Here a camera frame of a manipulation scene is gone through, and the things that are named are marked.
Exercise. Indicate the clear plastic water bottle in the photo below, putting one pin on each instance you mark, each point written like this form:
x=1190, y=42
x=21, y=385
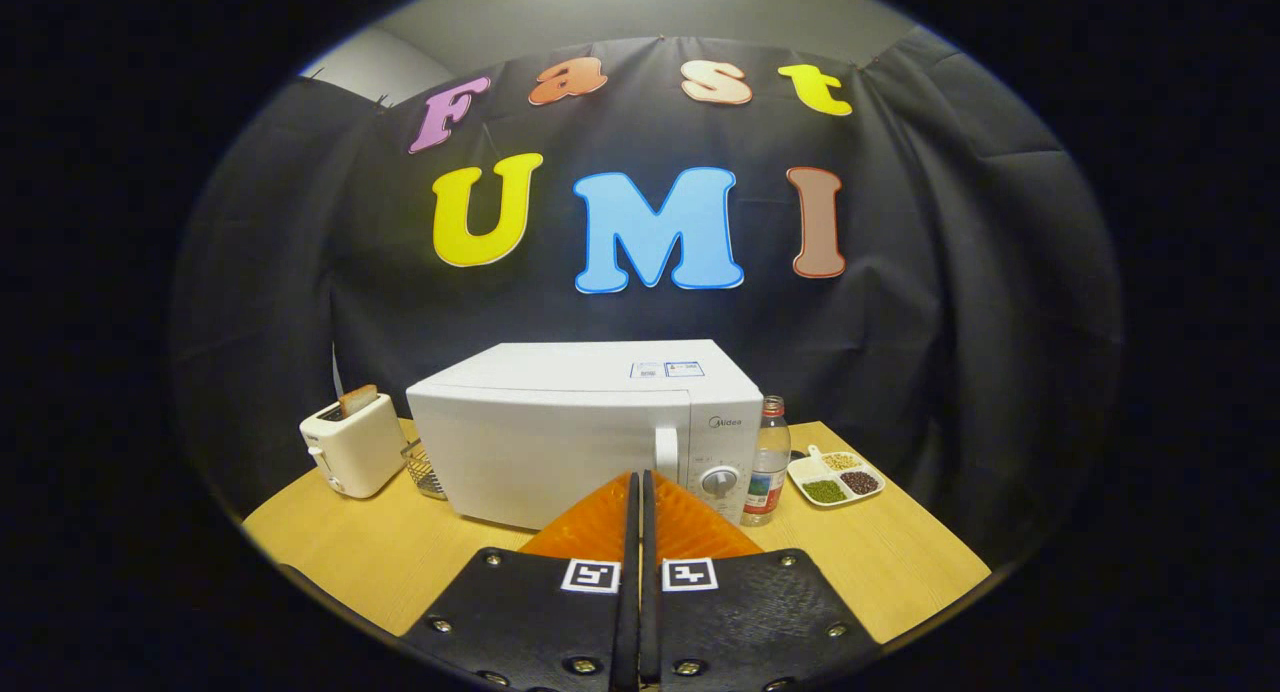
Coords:
x=766, y=472

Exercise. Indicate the white toaster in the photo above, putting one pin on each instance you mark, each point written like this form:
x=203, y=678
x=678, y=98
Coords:
x=360, y=457

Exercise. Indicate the brown toast slice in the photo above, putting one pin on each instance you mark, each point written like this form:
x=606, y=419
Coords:
x=357, y=400

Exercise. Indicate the white divided dish of beans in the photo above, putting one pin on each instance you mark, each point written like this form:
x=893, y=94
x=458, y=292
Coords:
x=835, y=477

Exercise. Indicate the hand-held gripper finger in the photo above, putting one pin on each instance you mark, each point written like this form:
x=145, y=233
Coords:
x=650, y=632
x=630, y=632

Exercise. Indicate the white microwave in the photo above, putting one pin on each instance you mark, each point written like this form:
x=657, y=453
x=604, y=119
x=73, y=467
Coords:
x=560, y=432

